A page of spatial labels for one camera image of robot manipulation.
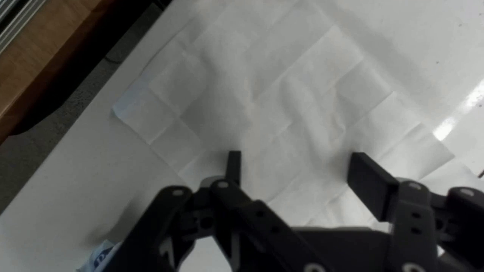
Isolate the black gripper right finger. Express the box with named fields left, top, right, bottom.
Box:
left=348, top=151, right=484, bottom=272

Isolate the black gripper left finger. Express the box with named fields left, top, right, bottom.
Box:
left=105, top=149, right=330, bottom=272

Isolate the white paper towel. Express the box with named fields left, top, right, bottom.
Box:
left=111, top=0, right=455, bottom=228

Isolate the small crumpled wrapper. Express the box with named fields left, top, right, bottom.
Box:
left=77, top=240, right=123, bottom=272

